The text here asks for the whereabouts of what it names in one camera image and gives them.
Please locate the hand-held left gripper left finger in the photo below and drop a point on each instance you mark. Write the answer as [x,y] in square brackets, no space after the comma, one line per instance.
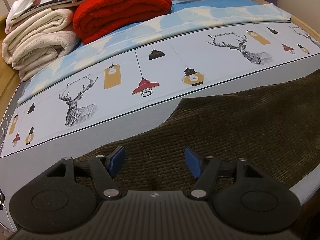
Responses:
[117,160]

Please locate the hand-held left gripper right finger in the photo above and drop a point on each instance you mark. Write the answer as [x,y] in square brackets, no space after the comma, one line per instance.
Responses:
[193,161]

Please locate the deer and lamp printed sheet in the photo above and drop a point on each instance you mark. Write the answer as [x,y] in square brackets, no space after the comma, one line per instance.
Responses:
[170,80]

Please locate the printed deer lamp bedsheet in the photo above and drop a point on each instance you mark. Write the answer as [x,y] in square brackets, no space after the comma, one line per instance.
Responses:
[7,80]

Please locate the red folded blanket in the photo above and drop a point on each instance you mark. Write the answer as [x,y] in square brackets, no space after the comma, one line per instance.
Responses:
[120,12]

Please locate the blue and white patterned cloth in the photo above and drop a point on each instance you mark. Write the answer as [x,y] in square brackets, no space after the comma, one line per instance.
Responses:
[212,12]

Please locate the white folded blanket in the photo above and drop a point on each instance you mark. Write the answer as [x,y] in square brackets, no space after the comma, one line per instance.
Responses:
[32,30]

